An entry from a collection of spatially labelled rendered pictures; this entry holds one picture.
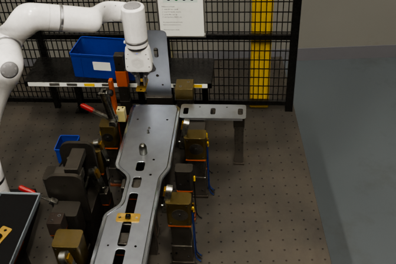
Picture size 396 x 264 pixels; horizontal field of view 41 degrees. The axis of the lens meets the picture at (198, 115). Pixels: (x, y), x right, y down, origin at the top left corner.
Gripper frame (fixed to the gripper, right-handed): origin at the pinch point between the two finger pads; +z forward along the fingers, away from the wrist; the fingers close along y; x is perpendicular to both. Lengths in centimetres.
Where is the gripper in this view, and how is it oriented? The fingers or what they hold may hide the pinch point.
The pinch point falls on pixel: (141, 79)
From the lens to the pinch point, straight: 207.2
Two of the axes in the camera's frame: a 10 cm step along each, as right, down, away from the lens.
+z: 0.4, 7.8, 6.2
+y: 10.0, 0.2, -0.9
